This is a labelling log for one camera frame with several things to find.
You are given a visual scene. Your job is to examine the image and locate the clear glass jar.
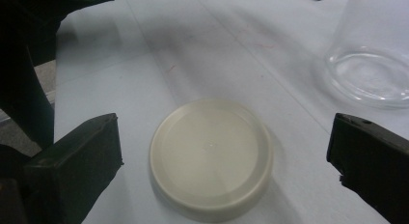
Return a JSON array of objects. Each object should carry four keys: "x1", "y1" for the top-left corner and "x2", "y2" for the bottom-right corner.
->
[{"x1": 323, "y1": 0, "x2": 409, "y2": 110}]

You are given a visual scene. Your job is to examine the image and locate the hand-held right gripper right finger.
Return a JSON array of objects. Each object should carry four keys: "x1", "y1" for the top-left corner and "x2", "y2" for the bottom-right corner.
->
[{"x1": 326, "y1": 112, "x2": 409, "y2": 224}]

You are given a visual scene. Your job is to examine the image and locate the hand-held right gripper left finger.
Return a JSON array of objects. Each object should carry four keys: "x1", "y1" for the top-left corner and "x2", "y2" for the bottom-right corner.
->
[{"x1": 23, "y1": 112, "x2": 125, "y2": 224}]

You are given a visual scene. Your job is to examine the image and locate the cream round jar lid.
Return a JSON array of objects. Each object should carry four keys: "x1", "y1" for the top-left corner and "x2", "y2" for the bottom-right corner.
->
[{"x1": 149, "y1": 98, "x2": 275, "y2": 224}]

